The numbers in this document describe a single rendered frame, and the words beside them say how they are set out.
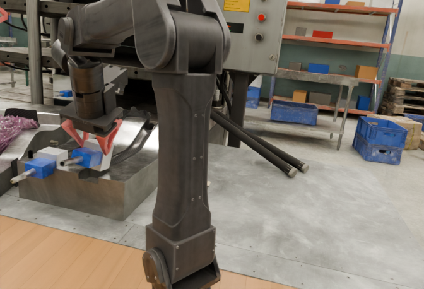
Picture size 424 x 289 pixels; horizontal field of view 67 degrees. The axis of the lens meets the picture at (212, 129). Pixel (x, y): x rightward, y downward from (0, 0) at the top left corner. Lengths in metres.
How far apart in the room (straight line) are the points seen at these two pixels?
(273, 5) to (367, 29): 6.03
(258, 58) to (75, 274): 1.10
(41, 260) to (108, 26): 0.41
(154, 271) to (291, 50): 6.99
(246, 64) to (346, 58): 5.98
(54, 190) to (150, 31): 0.52
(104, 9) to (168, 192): 0.27
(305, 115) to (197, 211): 4.07
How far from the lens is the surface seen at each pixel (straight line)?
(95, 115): 0.64
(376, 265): 0.74
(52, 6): 1.75
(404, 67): 7.58
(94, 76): 0.60
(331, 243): 0.76
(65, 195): 0.78
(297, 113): 4.42
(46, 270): 0.64
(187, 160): 0.37
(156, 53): 0.35
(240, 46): 1.44
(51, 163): 0.77
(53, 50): 0.69
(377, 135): 4.23
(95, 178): 0.78
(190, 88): 0.36
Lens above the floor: 1.18
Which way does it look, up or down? 15 degrees down
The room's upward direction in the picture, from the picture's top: 6 degrees clockwise
